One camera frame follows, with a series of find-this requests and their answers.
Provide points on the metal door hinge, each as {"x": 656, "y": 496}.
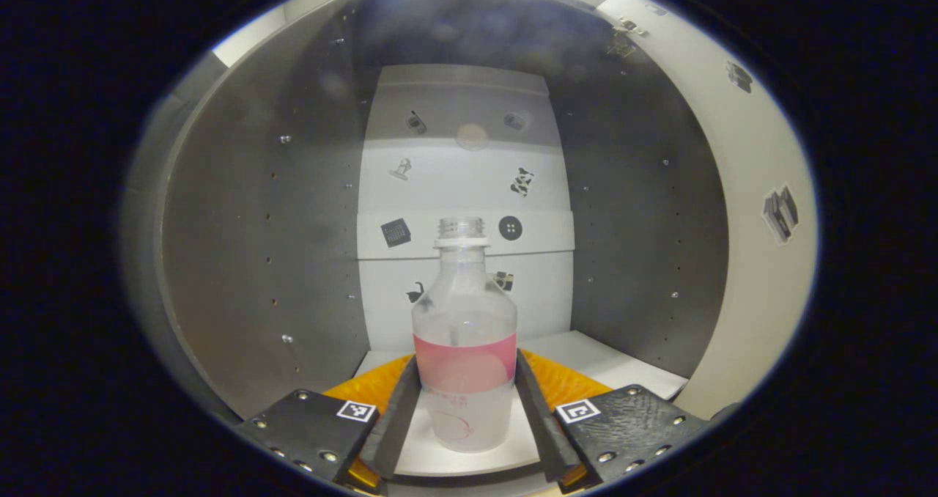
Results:
{"x": 626, "y": 31}

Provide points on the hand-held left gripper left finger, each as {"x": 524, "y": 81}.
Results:
{"x": 399, "y": 424}

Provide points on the grey cabinet door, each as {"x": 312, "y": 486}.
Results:
{"x": 747, "y": 277}

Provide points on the clear bottle pink label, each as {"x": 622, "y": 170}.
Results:
{"x": 465, "y": 314}

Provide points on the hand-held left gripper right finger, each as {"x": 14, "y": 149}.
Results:
{"x": 538, "y": 424}

